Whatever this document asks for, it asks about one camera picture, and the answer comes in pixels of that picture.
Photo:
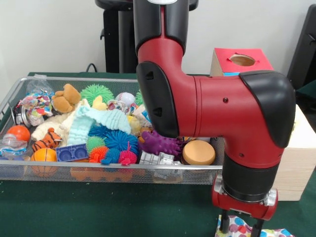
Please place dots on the orange round sponge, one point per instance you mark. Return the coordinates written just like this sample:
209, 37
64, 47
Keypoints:
198, 151

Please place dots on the light blue knitted cloth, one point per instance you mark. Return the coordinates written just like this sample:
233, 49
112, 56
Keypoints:
81, 123

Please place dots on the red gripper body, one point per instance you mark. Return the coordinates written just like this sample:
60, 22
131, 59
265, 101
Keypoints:
237, 203

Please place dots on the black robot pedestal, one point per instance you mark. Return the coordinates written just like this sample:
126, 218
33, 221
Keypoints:
118, 37

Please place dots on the orange ball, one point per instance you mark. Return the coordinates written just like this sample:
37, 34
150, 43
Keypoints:
19, 133

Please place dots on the white baseball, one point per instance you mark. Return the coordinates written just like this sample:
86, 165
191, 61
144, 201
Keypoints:
126, 98

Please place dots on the polka dot cloth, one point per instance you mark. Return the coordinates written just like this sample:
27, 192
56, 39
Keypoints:
238, 224

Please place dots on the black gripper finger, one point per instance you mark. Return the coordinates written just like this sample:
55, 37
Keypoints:
256, 228
224, 221

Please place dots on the green spiky toy with eyes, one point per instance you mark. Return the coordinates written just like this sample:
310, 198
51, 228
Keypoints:
139, 97

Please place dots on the tiger plush toy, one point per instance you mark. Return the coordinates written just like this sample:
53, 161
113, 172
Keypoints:
48, 140

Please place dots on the green spiky ball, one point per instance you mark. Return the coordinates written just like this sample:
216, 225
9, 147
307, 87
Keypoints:
95, 92

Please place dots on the shallow mesh bin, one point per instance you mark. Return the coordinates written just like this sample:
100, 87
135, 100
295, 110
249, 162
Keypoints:
74, 172

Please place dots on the purple spiky ball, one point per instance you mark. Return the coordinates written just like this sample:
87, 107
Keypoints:
160, 144

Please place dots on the brown teddy bear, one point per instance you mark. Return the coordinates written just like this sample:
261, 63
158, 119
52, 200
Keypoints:
65, 98

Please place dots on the wooden box with three holes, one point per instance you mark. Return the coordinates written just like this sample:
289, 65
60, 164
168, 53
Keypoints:
293, 158

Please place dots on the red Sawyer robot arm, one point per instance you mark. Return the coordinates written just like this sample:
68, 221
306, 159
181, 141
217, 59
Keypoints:
222, 106

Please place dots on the small basketball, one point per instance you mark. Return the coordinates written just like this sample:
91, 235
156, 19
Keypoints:
44, 155

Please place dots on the dark green side tablecloth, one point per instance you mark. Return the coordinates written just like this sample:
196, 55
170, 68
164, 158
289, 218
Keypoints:
308, 93

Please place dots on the blue spiky ball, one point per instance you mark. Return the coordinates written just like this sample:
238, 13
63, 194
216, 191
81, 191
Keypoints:
121, 140

